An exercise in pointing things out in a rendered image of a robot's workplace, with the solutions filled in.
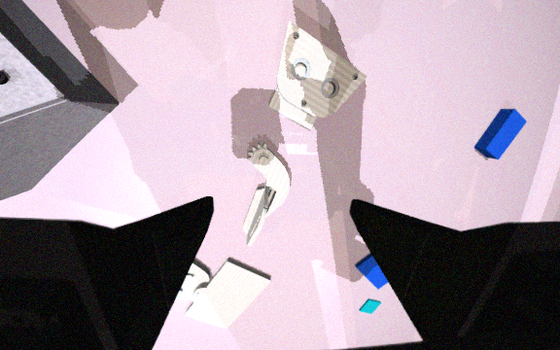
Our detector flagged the blue rectangular block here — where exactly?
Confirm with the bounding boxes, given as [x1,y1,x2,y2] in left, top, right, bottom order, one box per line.
[474,109,526,159]

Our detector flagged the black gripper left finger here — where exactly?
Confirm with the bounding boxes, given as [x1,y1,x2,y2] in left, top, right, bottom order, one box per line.
[0,196,215,350]

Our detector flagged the blue flat plate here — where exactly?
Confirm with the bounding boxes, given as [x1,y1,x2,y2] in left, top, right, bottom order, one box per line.
[355,253,388,289]

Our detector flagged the small cyan flat square plate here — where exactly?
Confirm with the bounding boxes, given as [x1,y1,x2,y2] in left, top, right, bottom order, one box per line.
[359,298,381,314]

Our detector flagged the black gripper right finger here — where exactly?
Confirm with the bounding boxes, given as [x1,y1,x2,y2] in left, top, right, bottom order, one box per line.
[349,199,560,341]

